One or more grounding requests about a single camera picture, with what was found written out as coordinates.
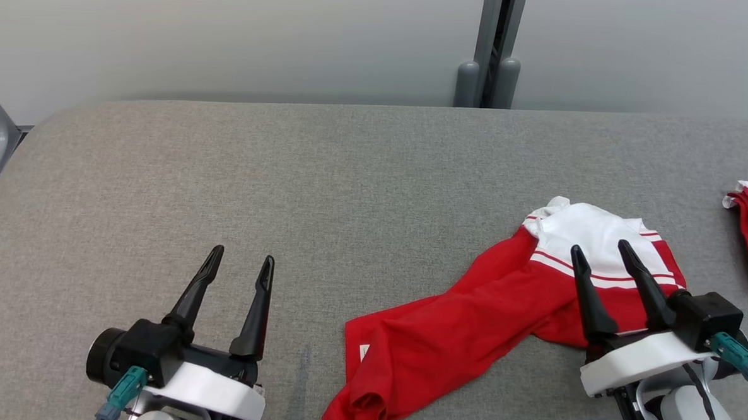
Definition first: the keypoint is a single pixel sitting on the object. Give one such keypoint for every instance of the grey vertical partition post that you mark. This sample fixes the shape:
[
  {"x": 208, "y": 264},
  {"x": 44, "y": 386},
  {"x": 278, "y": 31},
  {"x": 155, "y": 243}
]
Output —
[{"x": 499, "y": 26}]

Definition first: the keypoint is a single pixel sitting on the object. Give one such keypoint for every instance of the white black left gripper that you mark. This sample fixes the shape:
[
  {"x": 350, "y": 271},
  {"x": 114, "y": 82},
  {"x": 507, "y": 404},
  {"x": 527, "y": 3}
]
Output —
[{"x": 227, "y": 390}]

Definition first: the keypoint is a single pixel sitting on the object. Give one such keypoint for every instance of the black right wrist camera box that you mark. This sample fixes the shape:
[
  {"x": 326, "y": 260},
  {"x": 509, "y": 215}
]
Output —
[{"x": 707, "y": 316}]

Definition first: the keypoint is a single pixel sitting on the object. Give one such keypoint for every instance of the grey rounded post cap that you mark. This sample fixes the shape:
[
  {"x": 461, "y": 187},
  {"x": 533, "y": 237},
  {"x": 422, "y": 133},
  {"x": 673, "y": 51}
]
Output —
[
  {"x": 466, "y": 84},
  {"x": 507, "y": 83}
]

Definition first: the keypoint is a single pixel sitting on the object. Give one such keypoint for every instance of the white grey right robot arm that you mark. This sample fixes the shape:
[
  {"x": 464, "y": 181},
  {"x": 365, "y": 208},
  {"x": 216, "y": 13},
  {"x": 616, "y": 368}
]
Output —
[{"x": 680, "y": 419}]

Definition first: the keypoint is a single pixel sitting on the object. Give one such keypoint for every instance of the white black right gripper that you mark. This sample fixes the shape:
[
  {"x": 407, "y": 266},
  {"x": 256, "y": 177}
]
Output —
[{"x": 639, "y": 360}]

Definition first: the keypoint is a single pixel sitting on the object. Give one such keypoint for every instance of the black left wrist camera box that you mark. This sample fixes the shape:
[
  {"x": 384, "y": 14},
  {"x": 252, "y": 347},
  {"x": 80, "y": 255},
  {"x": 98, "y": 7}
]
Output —
[{"x": 144, "y": 351}]

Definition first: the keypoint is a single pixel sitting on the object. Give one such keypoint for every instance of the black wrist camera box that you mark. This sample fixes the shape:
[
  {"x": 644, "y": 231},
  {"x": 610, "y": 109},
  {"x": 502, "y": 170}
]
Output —
[
  {"x": 707, "y": 316},
  {"x": 144, "y": 351}
]

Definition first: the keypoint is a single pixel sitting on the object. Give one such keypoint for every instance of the red white basketball jersey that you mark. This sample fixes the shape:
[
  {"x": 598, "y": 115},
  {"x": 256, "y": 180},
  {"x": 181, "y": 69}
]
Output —
[{"x": 457, "y": 333}]

